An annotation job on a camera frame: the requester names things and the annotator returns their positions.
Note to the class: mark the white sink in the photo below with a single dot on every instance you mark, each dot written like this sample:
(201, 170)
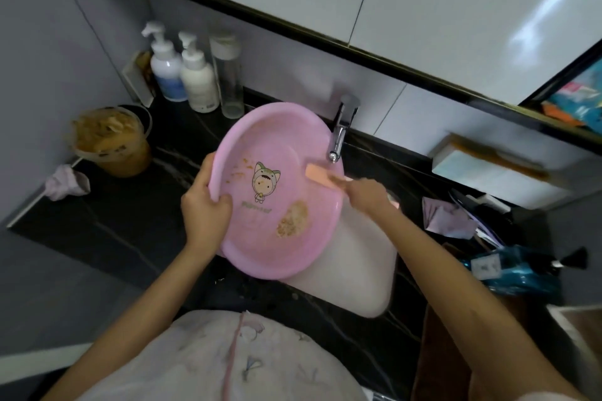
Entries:
(350, 264)

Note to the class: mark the blue plastic bag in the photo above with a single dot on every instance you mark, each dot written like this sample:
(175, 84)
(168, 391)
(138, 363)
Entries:
(512, 269)

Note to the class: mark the person's right fingers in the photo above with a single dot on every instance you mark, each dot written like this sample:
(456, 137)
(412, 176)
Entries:
(353, 189)

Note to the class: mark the white upper cabinet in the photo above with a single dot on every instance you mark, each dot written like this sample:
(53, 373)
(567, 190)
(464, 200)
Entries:
(423, 6)

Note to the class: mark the crumpled pink cloth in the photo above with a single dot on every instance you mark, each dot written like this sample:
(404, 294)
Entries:
(66, 182)

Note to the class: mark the orange scraper spatula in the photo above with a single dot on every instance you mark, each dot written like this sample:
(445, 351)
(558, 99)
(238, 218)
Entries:
(324, 176)

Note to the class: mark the crumpled pink paper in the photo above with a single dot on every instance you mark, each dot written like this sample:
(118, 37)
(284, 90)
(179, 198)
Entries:
(444, 217)

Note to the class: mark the white pump bottle blue label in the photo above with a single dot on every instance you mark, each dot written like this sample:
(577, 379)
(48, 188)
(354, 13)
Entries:
(165, 68)

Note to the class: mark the colourful packets on shelf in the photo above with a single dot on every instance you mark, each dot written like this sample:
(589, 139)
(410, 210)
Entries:
(576, 97)

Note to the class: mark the person's left hand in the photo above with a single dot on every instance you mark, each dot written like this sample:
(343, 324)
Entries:
(206, 220)

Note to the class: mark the black brush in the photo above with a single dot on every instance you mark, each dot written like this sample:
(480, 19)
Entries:
(571, 258)

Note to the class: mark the person's right hand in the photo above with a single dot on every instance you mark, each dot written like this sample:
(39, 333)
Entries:
(369, 194)

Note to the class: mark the chrome faucet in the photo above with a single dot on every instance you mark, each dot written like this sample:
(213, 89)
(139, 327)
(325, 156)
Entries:
(341, 130)

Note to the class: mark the person's left thumb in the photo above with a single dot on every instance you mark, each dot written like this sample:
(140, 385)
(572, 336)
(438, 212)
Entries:
(224, 200)

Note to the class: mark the pink plastic basin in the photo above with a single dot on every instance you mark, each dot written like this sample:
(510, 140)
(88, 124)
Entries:
(277, 189)

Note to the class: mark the person's white patterned shirt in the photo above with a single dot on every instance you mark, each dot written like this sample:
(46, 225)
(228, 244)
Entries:
(221, 360)

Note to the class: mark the person's right forearm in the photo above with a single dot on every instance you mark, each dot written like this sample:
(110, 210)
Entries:
(470, 302)

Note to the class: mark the white soap holder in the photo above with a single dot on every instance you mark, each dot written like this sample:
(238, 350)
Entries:
(137, 76)

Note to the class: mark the clear tub of brown paste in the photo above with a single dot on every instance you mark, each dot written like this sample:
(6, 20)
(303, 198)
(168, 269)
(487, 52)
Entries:
(113, 140)

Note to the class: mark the white tissue box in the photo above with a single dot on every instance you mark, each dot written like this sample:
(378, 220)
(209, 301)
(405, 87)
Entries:
(498, 170)

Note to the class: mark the person's left forearm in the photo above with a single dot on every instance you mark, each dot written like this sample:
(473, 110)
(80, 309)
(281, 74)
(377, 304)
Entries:
(127, 316)

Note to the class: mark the clear tall bottle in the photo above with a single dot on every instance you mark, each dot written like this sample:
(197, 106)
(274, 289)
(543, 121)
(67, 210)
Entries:
(228, 76)

